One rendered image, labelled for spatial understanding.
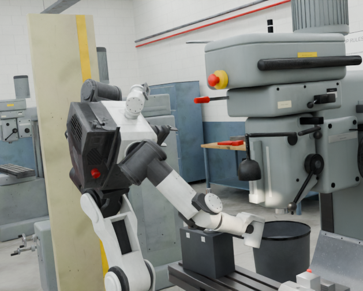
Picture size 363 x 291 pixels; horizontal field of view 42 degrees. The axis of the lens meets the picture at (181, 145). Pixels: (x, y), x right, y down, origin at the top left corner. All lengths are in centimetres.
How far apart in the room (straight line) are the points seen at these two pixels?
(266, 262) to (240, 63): 244
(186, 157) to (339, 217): 707
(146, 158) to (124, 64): 981
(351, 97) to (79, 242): 206
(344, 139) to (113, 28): 994
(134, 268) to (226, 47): 96
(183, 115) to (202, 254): 695
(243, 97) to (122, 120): 47
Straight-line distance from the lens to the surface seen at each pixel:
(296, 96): 156
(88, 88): 192
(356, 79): 181
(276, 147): 156
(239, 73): 145
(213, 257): 202
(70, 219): 315
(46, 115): 304
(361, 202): 196
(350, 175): 177
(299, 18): 179
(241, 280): 203
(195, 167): 910
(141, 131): 173
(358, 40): 668
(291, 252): 363
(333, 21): 176
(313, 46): 161
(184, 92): 894
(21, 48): 1061
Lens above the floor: 172
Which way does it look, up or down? 6 degrees down
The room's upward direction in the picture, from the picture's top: 5 degrees counter-clockwise
